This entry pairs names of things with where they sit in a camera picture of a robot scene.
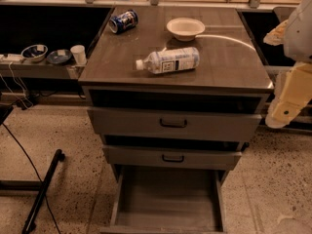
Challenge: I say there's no white bowl on shelf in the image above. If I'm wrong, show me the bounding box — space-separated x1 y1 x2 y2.
21 44 48 62

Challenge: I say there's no grey top drawer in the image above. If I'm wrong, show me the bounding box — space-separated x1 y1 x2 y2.
88 107 260 142

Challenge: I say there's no white paper cup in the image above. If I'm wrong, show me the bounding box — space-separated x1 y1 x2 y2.
70 45 87 65

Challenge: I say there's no grey middle drawer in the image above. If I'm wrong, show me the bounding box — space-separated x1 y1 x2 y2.
103 145 242 171

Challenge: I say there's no clear plastic water bottle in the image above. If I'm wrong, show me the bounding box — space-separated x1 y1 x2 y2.
136 47 200 74

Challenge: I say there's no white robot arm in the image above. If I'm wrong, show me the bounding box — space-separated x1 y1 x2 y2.
263 0 312 129

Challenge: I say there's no grey drawer cabinet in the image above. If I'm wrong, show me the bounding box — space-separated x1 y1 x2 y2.
79 7 273 176

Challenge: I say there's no blue bowl on shelf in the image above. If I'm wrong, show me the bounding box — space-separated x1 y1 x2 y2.
47 49 72 64

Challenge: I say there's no black stand leg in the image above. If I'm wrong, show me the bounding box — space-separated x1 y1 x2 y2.
21 149 65 234

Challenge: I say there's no white power strip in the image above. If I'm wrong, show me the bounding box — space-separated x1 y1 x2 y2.
0 54 23 62

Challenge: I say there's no white paper bowl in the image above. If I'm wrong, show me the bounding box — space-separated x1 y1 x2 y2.
167 18 206 42

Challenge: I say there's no white cable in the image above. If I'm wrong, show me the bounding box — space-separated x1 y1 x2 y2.
0 61 35 110

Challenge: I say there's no open grey bottom drawer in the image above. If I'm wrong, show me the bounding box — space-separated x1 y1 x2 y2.
99 166 226 234

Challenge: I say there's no black floor cable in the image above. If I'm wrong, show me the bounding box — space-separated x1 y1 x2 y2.
1 122 62 234

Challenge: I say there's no blue soda can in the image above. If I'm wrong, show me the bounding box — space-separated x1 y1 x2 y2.
109 10 138 34

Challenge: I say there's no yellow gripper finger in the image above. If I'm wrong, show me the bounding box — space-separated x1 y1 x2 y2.
265 62 312 129
263 19 288 46

